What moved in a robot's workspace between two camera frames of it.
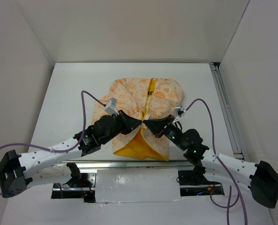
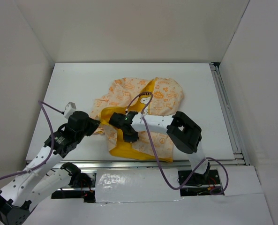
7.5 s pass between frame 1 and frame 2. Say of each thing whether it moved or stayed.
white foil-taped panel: stayed
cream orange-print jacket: stayed
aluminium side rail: stayed
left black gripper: moved
